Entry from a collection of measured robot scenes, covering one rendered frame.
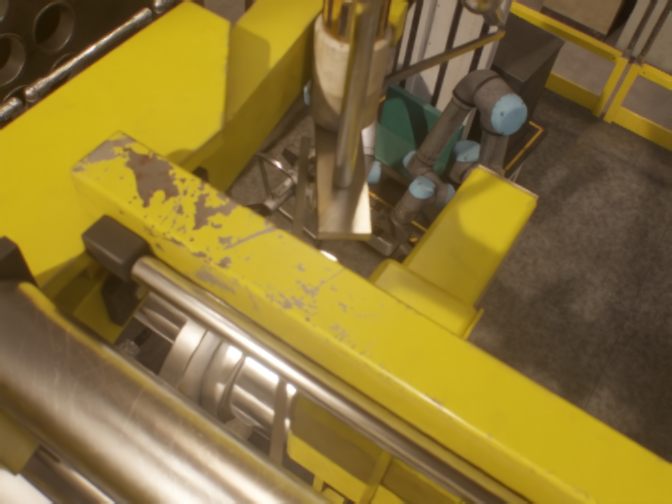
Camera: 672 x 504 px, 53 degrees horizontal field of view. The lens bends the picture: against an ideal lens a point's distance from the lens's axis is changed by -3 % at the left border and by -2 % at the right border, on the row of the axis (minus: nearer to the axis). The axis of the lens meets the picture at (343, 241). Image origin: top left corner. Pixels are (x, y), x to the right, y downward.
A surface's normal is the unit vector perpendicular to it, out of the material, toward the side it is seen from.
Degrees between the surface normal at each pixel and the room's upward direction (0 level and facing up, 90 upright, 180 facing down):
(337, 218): 0
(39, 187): 0
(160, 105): 0
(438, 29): 90
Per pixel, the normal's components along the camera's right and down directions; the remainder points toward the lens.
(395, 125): -0.62, 0.60
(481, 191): 0.10, -0.58
